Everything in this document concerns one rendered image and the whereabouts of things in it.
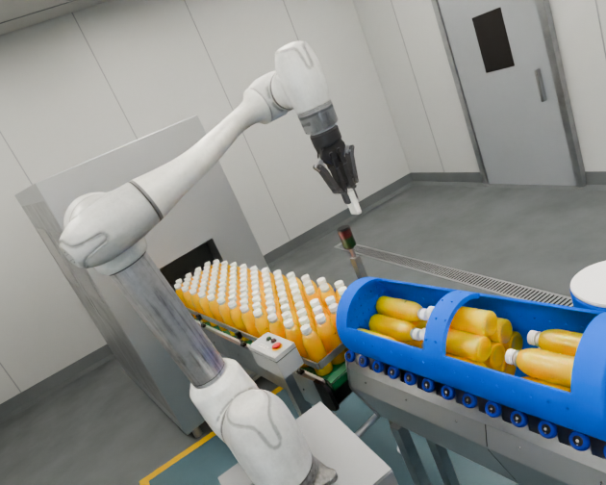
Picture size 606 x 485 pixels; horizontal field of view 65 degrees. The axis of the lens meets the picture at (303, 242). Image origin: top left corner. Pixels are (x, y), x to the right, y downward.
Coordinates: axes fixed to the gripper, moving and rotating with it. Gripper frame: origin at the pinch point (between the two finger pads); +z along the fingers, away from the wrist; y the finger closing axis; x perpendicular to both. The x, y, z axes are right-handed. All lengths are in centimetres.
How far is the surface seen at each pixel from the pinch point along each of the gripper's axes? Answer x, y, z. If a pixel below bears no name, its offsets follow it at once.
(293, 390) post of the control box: -56, 21, 74
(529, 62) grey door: -172, -360, 48
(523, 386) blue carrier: 36, -1, 49
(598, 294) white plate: 27, -52, 59
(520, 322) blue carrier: 18, -27, 54
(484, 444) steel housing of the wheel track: 18, 1, 77
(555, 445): 38, -3, 69
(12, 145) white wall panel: -460, 36, -76
